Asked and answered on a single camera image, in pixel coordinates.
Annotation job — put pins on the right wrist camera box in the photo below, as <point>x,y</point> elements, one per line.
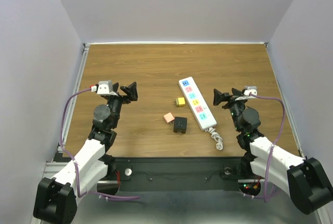
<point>250,91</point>

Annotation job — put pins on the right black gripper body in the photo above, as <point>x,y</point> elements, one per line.
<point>235,106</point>

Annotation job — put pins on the white power strip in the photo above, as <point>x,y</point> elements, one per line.
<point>197,104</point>

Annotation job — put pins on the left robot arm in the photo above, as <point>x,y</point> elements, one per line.
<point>58,197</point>

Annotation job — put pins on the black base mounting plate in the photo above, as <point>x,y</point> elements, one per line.
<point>148,174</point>

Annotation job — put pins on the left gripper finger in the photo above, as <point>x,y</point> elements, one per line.
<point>130,91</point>
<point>115,87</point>

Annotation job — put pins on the yellow plug adapter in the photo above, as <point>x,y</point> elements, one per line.
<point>179,102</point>

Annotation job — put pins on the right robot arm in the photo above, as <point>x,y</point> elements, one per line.
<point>304,180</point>

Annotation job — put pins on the pink plug adapter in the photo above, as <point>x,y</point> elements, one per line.
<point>169,118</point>

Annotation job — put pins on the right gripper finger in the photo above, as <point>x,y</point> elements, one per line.
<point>237,93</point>
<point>220,97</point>

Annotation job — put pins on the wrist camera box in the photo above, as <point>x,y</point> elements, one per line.
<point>103,88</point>
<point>250,91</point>

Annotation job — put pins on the black cube socket adapter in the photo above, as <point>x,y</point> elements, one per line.
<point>180,125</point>

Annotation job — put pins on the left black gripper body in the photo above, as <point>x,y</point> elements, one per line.
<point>115,102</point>

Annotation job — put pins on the aluminium frame rail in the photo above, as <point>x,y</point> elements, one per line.
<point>56,163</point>

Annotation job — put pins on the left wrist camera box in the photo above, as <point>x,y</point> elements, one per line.
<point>103,88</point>

